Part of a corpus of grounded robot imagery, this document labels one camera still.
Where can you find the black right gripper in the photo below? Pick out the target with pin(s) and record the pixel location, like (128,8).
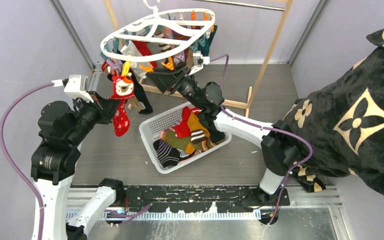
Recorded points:
(167,80)

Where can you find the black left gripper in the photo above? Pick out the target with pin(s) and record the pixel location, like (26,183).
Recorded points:
(106,107)

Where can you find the orange clip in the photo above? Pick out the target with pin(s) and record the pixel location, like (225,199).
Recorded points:
(125,70)
(147,68)
(169,63)

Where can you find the red snowflake sock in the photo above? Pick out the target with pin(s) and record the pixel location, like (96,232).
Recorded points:
(123,89)

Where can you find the brown sock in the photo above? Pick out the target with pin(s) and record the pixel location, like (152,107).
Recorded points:
(135,103)

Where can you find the white oval clip hanger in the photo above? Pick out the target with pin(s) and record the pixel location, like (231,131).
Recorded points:
(145,29)

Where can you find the red penguin sock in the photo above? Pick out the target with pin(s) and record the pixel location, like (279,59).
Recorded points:
(182,129)

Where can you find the mustard yellow brown-cuffed sock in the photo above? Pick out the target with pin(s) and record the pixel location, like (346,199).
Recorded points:
(198,132)

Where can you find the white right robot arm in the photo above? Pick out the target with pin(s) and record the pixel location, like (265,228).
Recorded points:
(279,150)

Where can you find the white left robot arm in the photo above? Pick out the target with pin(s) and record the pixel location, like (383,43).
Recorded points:
(53,165)

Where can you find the purple clip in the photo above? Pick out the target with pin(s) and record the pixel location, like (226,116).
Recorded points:
(114,67)

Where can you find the navy blue patterned sock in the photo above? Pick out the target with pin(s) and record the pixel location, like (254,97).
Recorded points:
(140,94)

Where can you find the dark green sock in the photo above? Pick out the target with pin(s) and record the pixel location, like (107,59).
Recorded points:
(205,50)

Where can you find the red white sock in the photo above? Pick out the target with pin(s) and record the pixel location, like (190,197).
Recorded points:
(138,49)

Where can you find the white plastic basket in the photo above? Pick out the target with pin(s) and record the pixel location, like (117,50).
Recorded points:
(153,128)

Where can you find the olive green sock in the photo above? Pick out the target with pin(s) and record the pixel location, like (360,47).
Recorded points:
(185,143)

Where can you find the black white striped sock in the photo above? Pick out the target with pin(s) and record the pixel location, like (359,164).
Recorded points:
(168,156)

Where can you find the metal rack rod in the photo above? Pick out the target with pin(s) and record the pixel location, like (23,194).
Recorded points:
(242,4)

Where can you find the black floral plush blanket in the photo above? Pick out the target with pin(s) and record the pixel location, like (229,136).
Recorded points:
(344,124)

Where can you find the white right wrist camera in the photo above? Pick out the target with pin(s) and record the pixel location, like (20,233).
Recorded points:
(198,62)

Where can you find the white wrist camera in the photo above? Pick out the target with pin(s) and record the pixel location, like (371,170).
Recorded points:
(75,86)
(198,62)

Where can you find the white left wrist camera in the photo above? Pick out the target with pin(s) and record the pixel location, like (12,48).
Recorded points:
(75,86)

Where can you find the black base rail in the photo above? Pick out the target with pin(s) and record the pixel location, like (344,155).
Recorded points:
(199,199)

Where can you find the wooden drying rack frame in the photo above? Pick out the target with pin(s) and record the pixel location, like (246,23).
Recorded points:
(169,34)

